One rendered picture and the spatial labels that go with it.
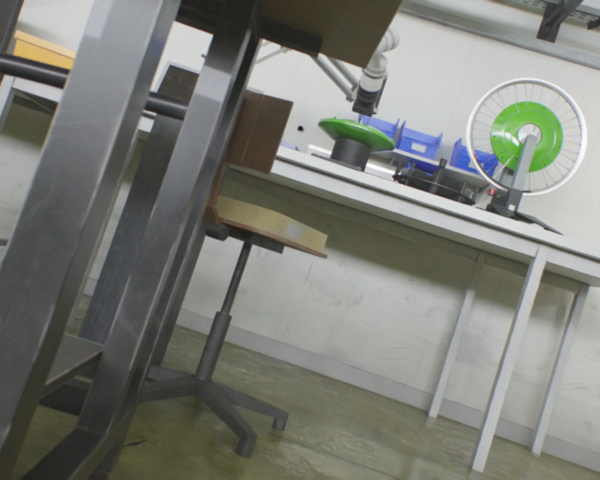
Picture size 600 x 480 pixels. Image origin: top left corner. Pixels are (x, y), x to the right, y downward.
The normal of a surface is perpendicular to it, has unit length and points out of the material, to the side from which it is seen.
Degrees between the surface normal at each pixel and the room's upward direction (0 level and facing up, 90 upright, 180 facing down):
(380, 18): 180
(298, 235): 90
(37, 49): 94
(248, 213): 90
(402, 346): 90
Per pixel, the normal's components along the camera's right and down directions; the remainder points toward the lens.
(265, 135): -0.24, -0.14
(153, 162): -0.04, -0.07
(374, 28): -0.32, 0.95
